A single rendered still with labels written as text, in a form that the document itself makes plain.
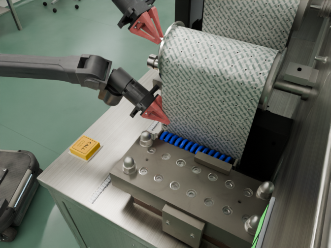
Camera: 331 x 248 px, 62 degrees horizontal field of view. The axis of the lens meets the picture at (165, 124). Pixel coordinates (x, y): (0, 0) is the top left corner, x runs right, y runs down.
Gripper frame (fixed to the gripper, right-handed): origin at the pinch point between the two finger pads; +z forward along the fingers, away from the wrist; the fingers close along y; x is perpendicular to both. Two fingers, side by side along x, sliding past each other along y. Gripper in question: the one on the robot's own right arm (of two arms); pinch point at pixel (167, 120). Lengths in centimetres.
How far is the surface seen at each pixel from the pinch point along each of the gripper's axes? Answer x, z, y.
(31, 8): -260, -236, -204
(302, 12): 34.4, 6.7, -24.1
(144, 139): -2.4, -1.7, 8.3
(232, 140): 11.2, 15.1, 0.2
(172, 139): -1.0, 4.3, 3.3
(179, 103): 8.8, -1.1, 0.2
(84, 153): -24.1, -12.5, 12.8
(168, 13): -170, -80, -284
